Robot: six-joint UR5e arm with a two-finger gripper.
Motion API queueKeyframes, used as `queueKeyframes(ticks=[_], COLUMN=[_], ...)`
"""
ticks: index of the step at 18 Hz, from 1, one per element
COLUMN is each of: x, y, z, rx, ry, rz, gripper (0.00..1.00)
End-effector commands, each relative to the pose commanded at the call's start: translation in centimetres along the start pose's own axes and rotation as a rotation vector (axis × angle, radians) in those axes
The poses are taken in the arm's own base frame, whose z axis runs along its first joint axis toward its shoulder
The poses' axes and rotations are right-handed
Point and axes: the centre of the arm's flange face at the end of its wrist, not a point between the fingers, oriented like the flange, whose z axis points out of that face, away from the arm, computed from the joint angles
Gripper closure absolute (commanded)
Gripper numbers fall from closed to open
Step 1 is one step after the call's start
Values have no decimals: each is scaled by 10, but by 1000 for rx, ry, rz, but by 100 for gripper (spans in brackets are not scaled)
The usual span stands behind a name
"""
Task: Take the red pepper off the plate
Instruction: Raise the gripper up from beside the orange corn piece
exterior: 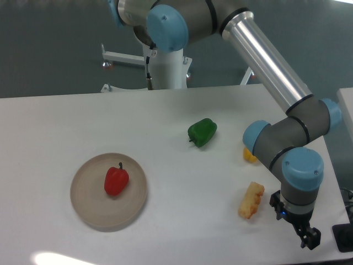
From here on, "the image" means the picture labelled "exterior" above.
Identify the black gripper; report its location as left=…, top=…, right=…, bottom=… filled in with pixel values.
left=270, top=190, right=321, bottom=250

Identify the red bell pepper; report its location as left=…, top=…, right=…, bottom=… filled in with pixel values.
left=104, top=162, right=130, bottom=197

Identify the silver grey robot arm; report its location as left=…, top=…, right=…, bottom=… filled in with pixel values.
left=108, top=1, right=341, bottom=249

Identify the yellow bell pepper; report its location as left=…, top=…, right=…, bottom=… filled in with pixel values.
left=243, top=147, right=258, bottom=163

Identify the green bell pepper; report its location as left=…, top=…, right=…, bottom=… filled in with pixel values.
left=188, top=118, right=217, bottom=148

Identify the beige round plate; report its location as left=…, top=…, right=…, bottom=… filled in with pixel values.
left=70, top=153, right=148, bottom=232

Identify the black device at edge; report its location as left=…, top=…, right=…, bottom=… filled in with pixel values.
left=331, top=187, right=353, bottom=253

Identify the yellow corn cob piece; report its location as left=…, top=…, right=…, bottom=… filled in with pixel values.
left=238, top=182, right=265, bottom=219

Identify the white side table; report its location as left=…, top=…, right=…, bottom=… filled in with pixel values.
left=337, top=88, right=353, bottom=126

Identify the white robot stand base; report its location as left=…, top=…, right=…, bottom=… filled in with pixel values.
left=99, top=43, right=258, bottom=93

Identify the black cable with connector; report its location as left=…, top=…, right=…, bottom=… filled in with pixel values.
left=145, top=43, right=158, bottom=91

